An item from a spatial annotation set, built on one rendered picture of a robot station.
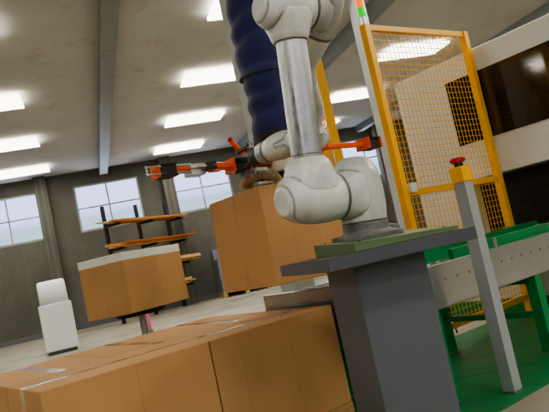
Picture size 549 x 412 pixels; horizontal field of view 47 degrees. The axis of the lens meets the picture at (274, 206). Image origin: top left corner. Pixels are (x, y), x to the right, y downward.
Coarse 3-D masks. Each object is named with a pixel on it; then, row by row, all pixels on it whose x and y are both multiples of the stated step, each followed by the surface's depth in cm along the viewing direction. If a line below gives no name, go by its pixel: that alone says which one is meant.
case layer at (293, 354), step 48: (144, 336) 304; (192, 336) 254; (240, 336) 233; (288, 336) 246; (336, 336) 260; (0, 384) 231; (48, 384) 201; (96, 384) 198; (144, 384) 207; (192, 384) 218; (240, 384) 229; (288, 384) 241; (336, 384) 255
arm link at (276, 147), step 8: (272, 136) 241; (280, 136) 237; (264, 144) 244; (272, 144) 240; (280, 144) 237; (288, 144) 236; (264, 152) 245; (272, 152) 241; (280, 152) 239; (288, 152) 238; (272, 160) 248
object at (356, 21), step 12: (348, 0) 620; (360, 24) 611; (360, 36) 613; (360, 48) 615; (360, 60) 617; (372, 84) 609; (372, 96) 611; (372, 108) 613; (384, 144) 606; (384, 156) 608; (396, 192) 601; (396, 204) 603; (396, 216) 605
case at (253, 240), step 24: (264, 192) 251; (216, 216) 277; (240, 216) 262; (264, 216) 249; (216, 240) 279; (240, 240) 264; (264, 240) 250; (288, 240) 253; (312, 240) 260; (240, 264) 266; (264, 264) 252; (240, 288) 268
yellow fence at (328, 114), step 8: (320, 64) 369; (320, 72) 369; (320, 80) 369; (320, 88) 368; (328, 96) 368; (328, 104) 367; (328, 112) 367; (328, 120) 367; (328, 128) 366; (336, 128) 366; (328, 136) 401; (336, 136) 366; (328, 152) 421; (336, 152) 365; (336, 160) 365
